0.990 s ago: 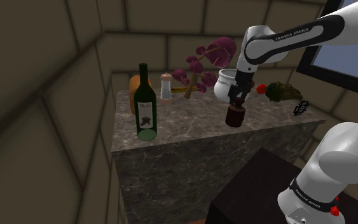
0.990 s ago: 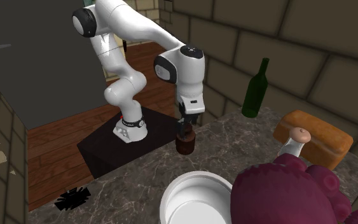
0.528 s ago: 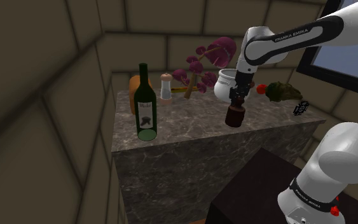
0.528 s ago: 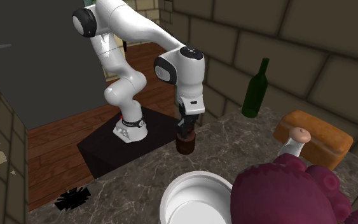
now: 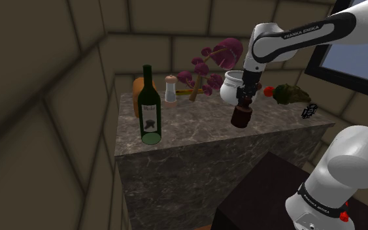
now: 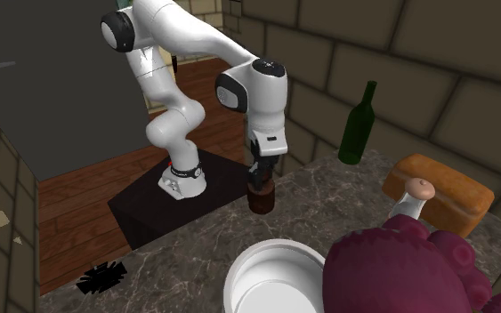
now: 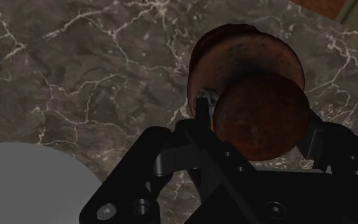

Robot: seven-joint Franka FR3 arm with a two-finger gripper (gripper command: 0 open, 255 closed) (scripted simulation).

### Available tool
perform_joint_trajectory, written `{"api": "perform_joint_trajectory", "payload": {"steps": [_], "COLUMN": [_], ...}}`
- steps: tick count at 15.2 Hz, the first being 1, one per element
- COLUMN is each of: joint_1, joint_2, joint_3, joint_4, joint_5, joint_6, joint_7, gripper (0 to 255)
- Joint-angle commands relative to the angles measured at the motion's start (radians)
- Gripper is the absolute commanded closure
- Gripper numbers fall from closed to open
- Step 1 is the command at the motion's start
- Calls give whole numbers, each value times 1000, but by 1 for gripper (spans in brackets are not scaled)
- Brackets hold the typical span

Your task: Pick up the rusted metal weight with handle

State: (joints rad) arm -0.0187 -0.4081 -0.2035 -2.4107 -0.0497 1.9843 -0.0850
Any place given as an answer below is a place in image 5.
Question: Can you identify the dark red pepper mill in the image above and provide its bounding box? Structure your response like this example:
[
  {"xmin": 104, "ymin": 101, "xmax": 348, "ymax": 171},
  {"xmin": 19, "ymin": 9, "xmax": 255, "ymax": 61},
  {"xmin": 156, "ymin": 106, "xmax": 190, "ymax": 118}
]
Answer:
[{"xmin": 230, "ymin": 97, "xmax": 254, "ymax": 129}]

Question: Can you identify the white ceramic pot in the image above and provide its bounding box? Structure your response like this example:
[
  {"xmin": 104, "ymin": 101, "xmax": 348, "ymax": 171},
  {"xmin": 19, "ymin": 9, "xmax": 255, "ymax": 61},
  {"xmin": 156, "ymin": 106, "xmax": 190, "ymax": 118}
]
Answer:
[{"xmin": 219, "ymin": 70, "xmax": 261, "ymax": 107}]

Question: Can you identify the purple-leaved plant branch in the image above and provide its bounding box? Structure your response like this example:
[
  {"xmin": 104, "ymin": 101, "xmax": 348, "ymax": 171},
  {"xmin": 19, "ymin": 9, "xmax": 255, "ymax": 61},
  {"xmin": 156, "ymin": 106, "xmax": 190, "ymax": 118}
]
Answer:
[{"xmin": 176, "ymin": 37, "xmax": 244, "ymax": 103}]

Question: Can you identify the green lettuce head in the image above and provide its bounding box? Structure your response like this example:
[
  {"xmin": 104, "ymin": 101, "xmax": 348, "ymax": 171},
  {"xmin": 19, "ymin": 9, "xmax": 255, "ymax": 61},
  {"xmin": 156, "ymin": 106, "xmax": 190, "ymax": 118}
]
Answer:
[{"xmin": 272, "ymin": 83, "xmax": 312, "ymax": 106}]

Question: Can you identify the small black spiky object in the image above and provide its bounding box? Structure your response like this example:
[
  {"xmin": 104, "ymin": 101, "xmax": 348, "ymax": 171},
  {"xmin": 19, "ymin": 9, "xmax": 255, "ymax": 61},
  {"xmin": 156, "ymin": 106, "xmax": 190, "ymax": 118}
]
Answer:
[{"xmin": 301, "ymin": 103, "xmax": 319, "ymax": 120}]

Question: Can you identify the yellow pencil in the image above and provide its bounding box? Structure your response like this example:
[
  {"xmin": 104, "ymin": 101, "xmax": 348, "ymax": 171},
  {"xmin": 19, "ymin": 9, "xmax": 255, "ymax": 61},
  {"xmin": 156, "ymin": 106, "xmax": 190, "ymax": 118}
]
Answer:
[{"xmin": 175, "ymin": 89, "xmax": 205, "ymax": 96}]

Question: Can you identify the clear salt shaker tan top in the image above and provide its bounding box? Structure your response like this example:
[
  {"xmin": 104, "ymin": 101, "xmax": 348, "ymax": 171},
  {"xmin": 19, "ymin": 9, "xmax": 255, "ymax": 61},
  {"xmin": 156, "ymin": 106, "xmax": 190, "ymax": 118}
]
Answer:
[{"xmin": 164, "ymin": 74, "xmax": 178, "ymax": 109}]

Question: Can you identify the green wine bottle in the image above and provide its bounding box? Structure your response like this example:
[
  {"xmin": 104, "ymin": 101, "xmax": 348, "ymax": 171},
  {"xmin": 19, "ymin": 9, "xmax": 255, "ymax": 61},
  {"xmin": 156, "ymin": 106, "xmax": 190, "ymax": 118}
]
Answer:
[{"xmin": 137, "ymin": 64, "xmax": 163, "ymax": 146}]

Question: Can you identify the black-framed window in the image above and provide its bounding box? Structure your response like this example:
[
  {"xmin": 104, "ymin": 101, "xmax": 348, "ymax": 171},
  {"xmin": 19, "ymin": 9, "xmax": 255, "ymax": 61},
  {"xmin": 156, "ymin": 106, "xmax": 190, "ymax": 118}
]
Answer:
[{"xmin": 304, "ymin": 0, "xmax": 368, "ymax": 103}]

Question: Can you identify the dark robot stand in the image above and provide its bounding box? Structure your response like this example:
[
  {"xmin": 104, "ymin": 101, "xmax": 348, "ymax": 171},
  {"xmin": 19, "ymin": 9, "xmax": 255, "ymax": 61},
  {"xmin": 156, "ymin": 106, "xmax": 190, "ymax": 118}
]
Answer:
[{"xmin": 210, "ymin": 150, "xmax": 368, "ymax": 230}]

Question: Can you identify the orange-brown bread loaf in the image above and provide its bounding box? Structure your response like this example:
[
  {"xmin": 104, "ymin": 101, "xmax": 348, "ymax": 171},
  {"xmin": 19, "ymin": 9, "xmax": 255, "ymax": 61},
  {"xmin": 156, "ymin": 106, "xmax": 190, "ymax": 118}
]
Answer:
[{"xmin": 132, "ymin": 76, "xmax": 158, "ymax": 119}]

